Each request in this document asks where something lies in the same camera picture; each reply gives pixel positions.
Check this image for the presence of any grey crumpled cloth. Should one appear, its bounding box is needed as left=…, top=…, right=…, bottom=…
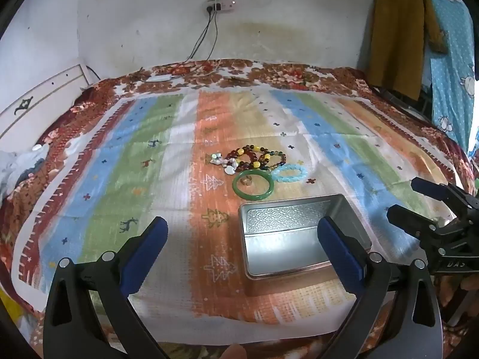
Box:
left=0, top=151, right=50, bottom=197

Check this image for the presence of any white wall power strip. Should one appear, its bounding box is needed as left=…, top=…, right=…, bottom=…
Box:
left=203, top=1, right=237, bottom=13

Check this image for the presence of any brown hanging garment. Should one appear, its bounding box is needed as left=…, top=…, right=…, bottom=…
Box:
left=365, top=0, right=448, bottom=100

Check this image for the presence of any black power cable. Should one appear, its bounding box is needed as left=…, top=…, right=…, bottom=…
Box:
left=183, top=9, right=219, bottom=64

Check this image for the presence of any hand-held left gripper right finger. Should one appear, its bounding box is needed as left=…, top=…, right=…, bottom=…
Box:
left=317, top=216, right=450, bottom=359

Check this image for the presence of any silver metal tin box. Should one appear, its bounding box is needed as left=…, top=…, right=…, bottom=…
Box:
left=238, top=193, right=373, bottom=281

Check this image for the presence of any light blue bead bracelet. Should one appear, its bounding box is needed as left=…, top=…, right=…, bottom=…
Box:
left=271, top=163, right=310, bottom=183

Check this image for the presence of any green jade bangle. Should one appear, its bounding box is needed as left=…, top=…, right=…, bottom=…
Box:
left=233, top=169, right=271, bottom=200

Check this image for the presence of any person's left hand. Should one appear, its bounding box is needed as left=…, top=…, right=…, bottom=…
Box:
left=219, top=344, right=248, bottom=359

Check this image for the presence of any blue printed curtain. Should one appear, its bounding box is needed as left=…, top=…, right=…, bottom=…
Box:
left=421, top=0, right=479, bottom=155

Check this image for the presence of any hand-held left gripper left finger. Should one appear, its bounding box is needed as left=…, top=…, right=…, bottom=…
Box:
left=43, top=216, right=169, bottom=359

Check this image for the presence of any white headboard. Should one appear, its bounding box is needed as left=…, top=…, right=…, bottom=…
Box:
left=0, top=63, right=101, bottom=141

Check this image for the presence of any white shell bracelet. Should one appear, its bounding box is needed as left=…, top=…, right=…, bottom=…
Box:
left=209, top=153, right=240, bottom=175

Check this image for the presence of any red and yellow bead bracelet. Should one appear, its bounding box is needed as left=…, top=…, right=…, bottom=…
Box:
left=225, top=144, right=272, bottom=173

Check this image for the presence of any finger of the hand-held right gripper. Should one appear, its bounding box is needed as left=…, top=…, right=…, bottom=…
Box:
left=410, top=177, right=479, bottom=214
left=386, top=204, right=450, bottom=248

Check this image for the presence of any dark and yellow bead bracelet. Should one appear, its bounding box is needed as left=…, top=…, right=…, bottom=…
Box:
left=258, top=150, right=288, bottom=171

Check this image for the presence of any striped colourful blanket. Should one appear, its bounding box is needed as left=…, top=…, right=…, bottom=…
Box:
left=11, top=88, right=465, bottom=334

